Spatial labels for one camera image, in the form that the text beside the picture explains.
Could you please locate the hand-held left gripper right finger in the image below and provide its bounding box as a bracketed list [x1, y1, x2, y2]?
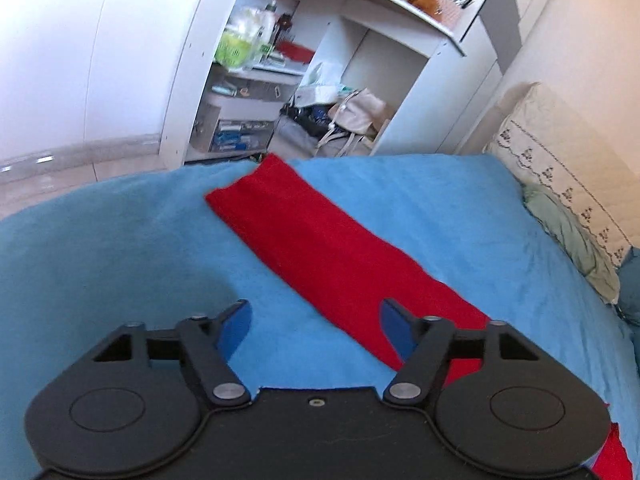
[381, 298, 542, 406]

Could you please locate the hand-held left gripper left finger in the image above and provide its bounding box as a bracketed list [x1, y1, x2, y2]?
[91, 299, 252, 407]

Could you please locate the red cloth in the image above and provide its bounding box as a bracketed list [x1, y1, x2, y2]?
[205, 153, 633, 480]

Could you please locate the blue blanket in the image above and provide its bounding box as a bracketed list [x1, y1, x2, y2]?
[0, 152, 640, 480]

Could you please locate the light green cloth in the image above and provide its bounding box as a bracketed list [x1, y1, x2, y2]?
[520, 181, 621, 306]

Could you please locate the beige handbag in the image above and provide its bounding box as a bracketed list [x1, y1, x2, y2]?
[316, 87, 388, 157]

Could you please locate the white floral pillow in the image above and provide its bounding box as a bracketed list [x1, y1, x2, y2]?
[482, 81, 640, 306]

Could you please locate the blue pillow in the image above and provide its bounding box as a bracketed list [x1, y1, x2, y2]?
[616, 246, 640, 328]

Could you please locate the white plastic bag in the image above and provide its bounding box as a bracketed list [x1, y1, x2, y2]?
[295, 61, 351, 107]

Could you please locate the green plastic basket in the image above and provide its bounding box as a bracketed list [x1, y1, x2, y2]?
[214, 30, 256, 72]

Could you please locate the red box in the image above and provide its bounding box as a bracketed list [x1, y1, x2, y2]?
[276, 41, 316, 65]

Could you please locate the white shelf unit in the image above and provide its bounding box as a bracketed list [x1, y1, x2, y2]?
[159, 0, 468, 167]

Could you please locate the white wardrobe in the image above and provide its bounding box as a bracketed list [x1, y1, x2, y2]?
[435, 0, 571, 156]

